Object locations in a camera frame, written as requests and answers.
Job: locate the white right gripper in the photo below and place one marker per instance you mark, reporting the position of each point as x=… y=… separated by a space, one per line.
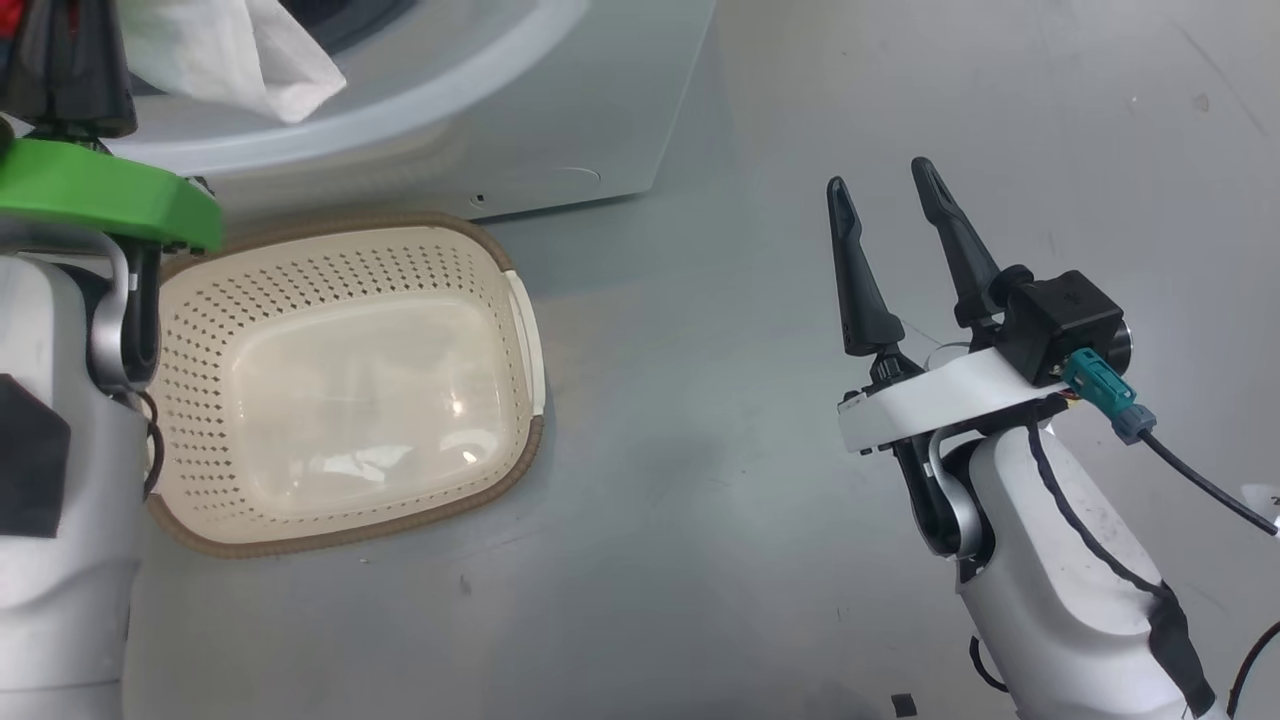
x=940 y=400

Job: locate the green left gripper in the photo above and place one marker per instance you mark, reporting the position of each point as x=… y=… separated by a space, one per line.
x=90 y=190

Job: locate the red and white garment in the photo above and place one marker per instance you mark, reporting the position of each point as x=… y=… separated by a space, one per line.
x=230 y=50

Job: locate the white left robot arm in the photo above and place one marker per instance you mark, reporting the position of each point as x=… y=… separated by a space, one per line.
x=60 y=600

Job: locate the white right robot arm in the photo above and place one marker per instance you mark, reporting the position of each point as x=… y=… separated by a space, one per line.
x=1060 y=600

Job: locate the white front-load washing machine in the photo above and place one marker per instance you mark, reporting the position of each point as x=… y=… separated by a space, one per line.
x=560 y=110

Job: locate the cream perforated plastic laundry basket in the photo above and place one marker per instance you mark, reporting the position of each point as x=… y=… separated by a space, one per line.
x=350 y=400

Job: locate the small black floor tape piece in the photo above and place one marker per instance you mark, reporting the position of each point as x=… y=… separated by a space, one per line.
x=902 y=705

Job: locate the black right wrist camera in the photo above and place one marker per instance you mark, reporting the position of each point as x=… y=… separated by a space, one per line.
x=1060 y=315

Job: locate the teal right camera connector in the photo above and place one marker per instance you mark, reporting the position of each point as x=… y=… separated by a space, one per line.
x=1100 y=390

